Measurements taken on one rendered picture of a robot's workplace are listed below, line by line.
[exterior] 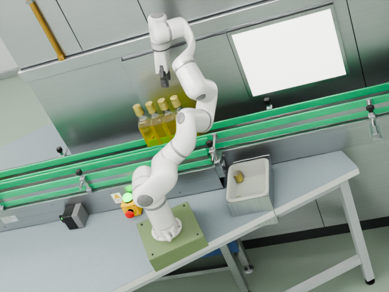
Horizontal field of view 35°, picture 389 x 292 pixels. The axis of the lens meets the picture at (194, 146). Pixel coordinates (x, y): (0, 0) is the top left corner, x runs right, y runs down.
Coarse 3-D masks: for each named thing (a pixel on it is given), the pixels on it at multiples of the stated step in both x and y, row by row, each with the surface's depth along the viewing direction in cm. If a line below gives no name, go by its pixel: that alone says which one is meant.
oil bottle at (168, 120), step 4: (172, 112) 259; (164, 116) 259; (168, 116) 258; (172, 116) 258; (164, 120) 259; (168, 120) 259; (172, 120) 258; (164, 124) 260; (168, 124) 260; (172, 124) 260; (168, 128) 261; (172, 128) 261; (176, 128) 261; (168, 132) 263; (172, 132) 262; (172, 136) 264
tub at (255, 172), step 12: (240, 168) 258; (252, 168) 258; (264, 168) 257; (228, 180) 252; (252, 180) 258; (264, 180) 255; (228, 192) 246; (240, 192) 254; (252, 192) 252; (264, 192) 239
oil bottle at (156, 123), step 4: (160, 116) 261; (152, 120) 260; (156, 120) 260; (160, 120) 260; (152, 124) 261; (156, 124) 260; (160, 124) 260; (152, 128) 262; (156, 128) 262; (160, 128) 262; (164, 128) 262; (156, 132) 263; (160, 132) 263; (164, 132) 263; (156, 136) 265; (160, 136) 264; (164, 136) 264; (168, 136) 265; (160, 140) 266; (164, 140) 266; (168, 140) 265
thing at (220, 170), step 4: (216, 152) 262; (220, 152) 261; (220, 156) 259; (224, 156) 263; (224, 160) 259; (224, 164) 259; (216, 168) 256; (220, 168) 256; (224, 168) 259; (216, 172) 257; (220, 172) 257; (224, 172) 257; (220, 176) 259; (224, 176) 258
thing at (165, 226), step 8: (160, 208) 233; (168, 208) 237; (152, 216) 235; (160, 216) 235; (168, 216) 237; (152, 224) 239; (160, 224) 237; (168, 224) 238; (176, 224) 242; (152, 232) 245; (160, 232) 240; (168, 232) 239; (176, 232) 241; (160, 240) 241; (168, 240) 236
